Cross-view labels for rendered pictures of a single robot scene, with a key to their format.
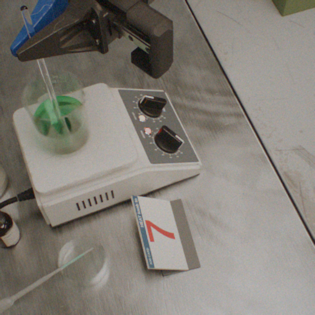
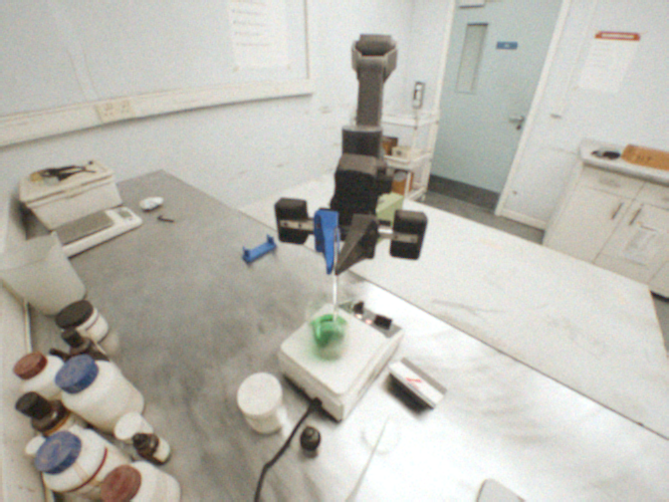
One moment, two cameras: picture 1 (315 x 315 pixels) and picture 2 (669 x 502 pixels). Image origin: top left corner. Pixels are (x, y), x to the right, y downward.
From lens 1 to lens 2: 0.32 m
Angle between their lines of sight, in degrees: 31
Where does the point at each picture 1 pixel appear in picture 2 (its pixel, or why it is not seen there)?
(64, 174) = (348, 372)
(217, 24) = not seen: hidden behind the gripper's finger
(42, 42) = (347, 255)
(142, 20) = (413, 215)
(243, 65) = (374, 274)
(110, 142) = (361, 336)
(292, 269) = (487, 361)
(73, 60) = (279, 307)
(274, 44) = (380, 260)
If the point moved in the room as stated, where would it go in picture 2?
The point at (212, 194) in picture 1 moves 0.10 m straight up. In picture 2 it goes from (416, 345) to (428, 310)
